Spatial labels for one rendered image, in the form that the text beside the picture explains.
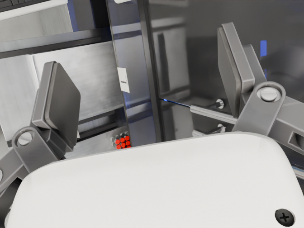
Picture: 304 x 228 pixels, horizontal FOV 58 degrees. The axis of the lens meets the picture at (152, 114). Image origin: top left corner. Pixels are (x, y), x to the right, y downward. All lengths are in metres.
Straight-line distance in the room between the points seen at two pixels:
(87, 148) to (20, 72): 0.38
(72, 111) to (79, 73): 0.90
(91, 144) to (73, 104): 0.97
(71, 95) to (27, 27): 1.75
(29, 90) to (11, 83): 0.06
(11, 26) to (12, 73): 0.91
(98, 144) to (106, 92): 0.21
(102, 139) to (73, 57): 0.35
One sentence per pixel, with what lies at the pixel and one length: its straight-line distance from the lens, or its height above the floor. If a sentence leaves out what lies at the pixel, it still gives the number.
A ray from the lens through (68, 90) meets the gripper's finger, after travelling 0.16.
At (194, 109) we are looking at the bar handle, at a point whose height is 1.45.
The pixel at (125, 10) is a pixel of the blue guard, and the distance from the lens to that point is 0.88.
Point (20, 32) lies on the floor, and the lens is 1.90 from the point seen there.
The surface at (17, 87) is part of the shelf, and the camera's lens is 1.01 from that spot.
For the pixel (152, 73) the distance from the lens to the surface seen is 0.81.
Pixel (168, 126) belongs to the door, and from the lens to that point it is 0.83.
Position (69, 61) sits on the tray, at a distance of 1.04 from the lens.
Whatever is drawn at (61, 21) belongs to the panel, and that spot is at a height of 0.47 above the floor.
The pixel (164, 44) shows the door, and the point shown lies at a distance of 0.75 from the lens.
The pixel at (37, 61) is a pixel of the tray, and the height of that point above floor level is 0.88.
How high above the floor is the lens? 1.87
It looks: 53 degrees down
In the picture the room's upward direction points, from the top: 110 degrees clockwise
